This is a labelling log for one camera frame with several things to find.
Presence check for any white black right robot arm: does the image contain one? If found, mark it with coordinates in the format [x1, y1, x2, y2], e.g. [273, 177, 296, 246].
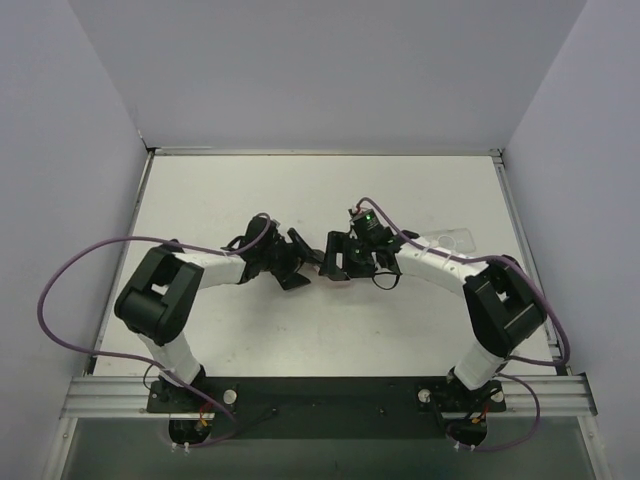
[319, 209, 547, 391]

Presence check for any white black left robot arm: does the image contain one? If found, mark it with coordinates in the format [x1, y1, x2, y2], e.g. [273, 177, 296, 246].
[114, 215, 324, 412]

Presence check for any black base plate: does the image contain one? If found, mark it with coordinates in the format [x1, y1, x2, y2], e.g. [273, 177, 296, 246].
[146, 376, 506, 442]

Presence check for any clear phone case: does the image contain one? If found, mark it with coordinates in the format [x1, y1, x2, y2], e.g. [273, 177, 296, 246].
[421, 228, 476, 254]

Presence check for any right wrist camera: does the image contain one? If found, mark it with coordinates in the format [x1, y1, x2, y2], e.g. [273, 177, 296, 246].
[348, 204, 363, 218]

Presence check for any aluminium front rail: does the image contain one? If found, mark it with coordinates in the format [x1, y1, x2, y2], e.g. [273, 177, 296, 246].
[62, 375, 597, 418]

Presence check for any phone in pink case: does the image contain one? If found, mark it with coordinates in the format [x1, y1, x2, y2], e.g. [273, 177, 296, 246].
[303, 265, 353, 289]

